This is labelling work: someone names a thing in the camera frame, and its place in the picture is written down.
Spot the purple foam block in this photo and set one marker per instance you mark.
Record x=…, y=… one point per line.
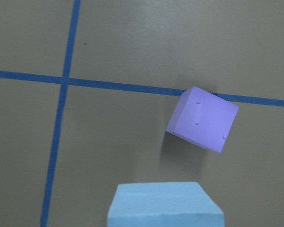
x=203, y=119

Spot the light blue foam block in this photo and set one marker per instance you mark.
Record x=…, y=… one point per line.
x=170, y=204

